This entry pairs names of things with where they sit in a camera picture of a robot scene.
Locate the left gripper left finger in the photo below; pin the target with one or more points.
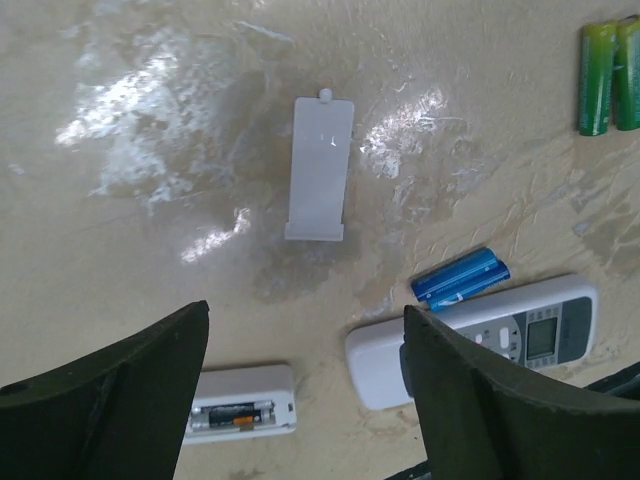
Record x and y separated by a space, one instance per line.
117 413

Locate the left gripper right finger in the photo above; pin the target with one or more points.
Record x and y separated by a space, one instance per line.
485 417

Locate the black battery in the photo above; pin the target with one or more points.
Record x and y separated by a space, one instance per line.
231 415

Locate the white long remote control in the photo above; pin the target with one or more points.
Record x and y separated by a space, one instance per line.
251 384

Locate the white battery cover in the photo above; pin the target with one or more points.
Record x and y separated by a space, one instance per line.
321 142

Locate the grey-faced remote control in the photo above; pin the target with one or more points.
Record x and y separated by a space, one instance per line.
539 326

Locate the blue battery left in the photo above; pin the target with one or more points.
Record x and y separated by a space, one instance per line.
448 275

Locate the blue battery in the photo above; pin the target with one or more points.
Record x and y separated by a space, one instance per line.
468 288
448 275

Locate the blue battery right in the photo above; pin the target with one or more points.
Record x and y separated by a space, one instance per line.
468 288

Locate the green battery left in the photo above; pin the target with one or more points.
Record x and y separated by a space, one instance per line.
598 46

